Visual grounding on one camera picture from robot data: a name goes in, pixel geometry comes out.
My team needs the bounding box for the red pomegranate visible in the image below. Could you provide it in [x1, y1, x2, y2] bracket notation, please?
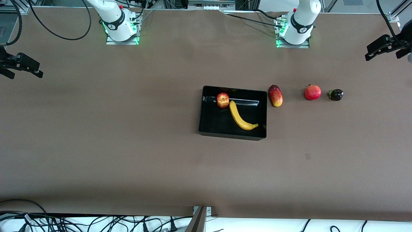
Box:
[304, 84, 322, 101]

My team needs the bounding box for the black rectangular plastic box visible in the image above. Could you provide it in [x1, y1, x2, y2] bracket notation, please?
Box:
[198, 85, 268, 141]

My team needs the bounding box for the red yellow apple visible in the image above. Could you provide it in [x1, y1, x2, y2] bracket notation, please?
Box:
[217, 93, 230, 108]

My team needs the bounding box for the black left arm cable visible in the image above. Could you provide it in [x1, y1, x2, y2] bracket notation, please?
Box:
[376, 0, 402, 46]

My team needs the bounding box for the long black looping cable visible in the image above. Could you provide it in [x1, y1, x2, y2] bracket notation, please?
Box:
[27, 0, 92, 41]

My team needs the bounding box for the white power strip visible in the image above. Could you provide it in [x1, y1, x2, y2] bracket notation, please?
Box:
[188, 0, 235, 11]

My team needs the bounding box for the small metal bracket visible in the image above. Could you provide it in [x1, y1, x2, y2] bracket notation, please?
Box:
[192, 206, 212, 216]

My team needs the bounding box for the dark purple mangosteen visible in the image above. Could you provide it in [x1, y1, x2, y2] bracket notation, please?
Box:
[328, 89, 344, 102]

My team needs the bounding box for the yellow banana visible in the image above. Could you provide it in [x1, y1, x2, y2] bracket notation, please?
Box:
[229, 100, 259, 131]

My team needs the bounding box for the aluminium profile post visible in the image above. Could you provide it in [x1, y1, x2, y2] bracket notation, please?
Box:
[185, 206, 208, 232]

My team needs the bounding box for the brown paper table cover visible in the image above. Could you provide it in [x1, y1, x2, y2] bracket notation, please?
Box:
[0, 6, 412, 223]

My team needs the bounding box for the red yellow mango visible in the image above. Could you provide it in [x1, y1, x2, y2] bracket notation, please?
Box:
[268, 84, 283, 107]

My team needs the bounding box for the aluminium frame profile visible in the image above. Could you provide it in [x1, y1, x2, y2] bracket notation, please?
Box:
[388, 0, 412, 23]
[0, 0, 31, 15]

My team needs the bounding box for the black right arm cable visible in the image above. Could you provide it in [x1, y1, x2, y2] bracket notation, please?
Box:
[6, 0, 22, 46]

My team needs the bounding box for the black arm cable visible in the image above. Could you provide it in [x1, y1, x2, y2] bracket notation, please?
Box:
[376, 0, 402, 46]
[6, 0, 22, 46]

